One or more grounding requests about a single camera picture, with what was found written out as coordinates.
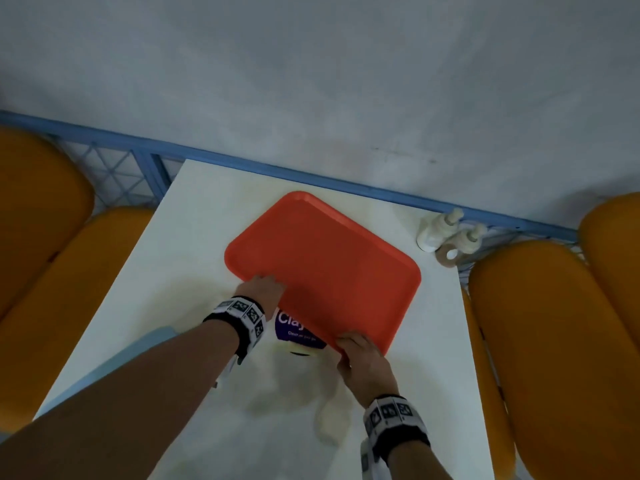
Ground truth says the purple-labelled white container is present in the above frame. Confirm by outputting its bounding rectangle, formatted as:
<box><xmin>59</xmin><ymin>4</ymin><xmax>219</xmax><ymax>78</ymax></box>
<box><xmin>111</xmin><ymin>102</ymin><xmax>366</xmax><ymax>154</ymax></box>
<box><xmin>273</xmin><ymin>308</ymin><xmax>328</xmax><ymax>357</ymax></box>

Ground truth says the red plastic tray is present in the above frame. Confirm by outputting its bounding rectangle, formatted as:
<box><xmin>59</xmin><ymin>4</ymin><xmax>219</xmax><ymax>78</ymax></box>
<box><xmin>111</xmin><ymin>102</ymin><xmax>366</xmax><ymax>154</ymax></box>
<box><xmin>224</xmin><ymin>191</ymin><xmax>422</xmax><ymax>356</ymax></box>

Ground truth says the marker-printed left wristband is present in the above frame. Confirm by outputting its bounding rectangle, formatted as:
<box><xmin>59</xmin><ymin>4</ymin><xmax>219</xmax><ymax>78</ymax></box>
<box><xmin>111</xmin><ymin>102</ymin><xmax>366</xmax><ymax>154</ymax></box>
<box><xmin>202</xmin><ymin>296</ymin><xmax>267</xmax><ymax>366</ymax></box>

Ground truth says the yellow seat back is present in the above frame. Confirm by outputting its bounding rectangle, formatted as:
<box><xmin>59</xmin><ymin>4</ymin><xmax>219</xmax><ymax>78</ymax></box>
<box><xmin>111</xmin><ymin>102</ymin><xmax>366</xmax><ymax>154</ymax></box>
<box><xmin>578</xmin><ymin>192</ymin><xmax>640</xmax><ymax>348</ymax></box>
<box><xmin>0</xmin><ymin>127</ymin><xmax>96</xmax><ymax>318</ymax></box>

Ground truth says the marker-printed wristband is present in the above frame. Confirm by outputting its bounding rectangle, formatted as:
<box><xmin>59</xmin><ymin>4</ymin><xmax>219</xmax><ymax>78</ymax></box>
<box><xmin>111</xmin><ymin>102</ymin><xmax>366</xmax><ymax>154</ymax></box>
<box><xmin>360</xmin><ymin>394</ymin><xmax>431</xmax><ymax>480</ymax></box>
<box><xmin>202</xmin><ymin>296</ymin><xmax>267</xmax><ymax>366</ymax></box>

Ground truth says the person's left forearm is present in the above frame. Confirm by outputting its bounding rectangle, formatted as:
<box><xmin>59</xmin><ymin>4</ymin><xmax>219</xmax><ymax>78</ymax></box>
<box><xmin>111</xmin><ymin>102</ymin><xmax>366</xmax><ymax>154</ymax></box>
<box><xmin>0</xmin><ymin>319</ymin><xmax>241</xmax><ymax>480</ymax></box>

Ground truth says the person's right hand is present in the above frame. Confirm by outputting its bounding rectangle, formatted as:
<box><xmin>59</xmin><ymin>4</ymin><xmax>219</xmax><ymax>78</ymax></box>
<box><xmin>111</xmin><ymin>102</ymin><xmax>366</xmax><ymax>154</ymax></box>
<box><xmin>335</xmin><ymin>332</ymin><xmax>400</xmax><ymax>408</ymax></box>

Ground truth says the yellow seat cushion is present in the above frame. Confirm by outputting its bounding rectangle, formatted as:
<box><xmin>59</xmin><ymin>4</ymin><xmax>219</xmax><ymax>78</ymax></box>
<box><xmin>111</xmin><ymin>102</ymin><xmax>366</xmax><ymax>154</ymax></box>
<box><xmin>0</xmin><ymin>207</ymin><xmax>156</xmax><ymax>434</ymax></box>
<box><xmin>468</xmin><ymin>240</ymin><xmax>640</xmax><ymax>480</ymax></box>

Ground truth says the beige wooden shaker holder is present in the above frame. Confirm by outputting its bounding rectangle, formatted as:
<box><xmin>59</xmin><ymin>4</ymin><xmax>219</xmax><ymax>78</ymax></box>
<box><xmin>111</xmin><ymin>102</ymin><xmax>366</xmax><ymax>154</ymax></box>
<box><xmin>435</xmin><ymin>243</ymin><xmax>468</xmax><ymax>268</ymax></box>

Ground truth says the marker-printed right wristband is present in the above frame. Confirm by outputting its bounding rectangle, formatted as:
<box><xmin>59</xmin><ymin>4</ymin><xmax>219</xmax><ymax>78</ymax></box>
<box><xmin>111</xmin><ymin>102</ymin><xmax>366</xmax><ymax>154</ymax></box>
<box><xmin>360</xmin><ymin>394</ymin><xmax>431</xmax><ymax>480</ymax></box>

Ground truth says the blue metal railing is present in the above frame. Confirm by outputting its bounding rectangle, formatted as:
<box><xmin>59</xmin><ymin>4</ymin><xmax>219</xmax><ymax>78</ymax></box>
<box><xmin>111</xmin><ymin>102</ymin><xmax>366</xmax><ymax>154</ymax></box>
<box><xmin>0</xmin><ymin>110</ymin><xmax>583</xmax><ymax>285</ymax></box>

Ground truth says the person's right forearm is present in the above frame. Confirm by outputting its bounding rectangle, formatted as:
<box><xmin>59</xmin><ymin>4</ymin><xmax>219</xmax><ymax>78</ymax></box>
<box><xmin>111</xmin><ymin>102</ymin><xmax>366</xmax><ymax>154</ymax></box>
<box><xmin>386</xmin><ymin>439</ymin><xmax>453</xmax><ymax>480</ymax></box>

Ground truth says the white shaker bottle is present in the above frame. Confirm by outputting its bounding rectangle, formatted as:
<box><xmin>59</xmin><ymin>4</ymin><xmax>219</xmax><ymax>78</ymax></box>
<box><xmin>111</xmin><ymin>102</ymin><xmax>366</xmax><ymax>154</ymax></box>
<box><xmin>416</xmin><ymin>208</ymin><xmax>465</xmax><ymax>253</ymax></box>
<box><xmin>445</xmin><ymin>224</ymin><xmax>488</xmax><ymax>260</ymax></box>

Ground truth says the person's left hand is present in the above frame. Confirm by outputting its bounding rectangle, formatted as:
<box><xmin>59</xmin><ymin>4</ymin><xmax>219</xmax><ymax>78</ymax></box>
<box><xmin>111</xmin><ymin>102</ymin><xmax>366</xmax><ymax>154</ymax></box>
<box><xmin>234</xmin><ymin>275</ymin><xmax>287</xmax><ymax>321</ymax></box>

